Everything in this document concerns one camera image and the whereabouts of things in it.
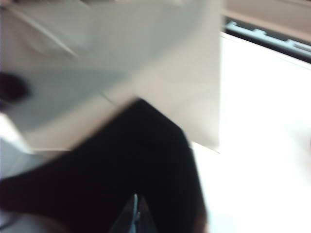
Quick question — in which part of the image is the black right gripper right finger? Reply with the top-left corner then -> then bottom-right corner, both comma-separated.
137,195 -> 156,233

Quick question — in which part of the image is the grey white mask box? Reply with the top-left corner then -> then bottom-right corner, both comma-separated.
0,0 -> 223,155

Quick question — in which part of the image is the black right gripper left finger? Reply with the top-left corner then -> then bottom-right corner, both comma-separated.
110,193 -> 138,233

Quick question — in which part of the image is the black face mask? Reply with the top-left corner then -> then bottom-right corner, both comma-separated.
0,98 -> 209,233

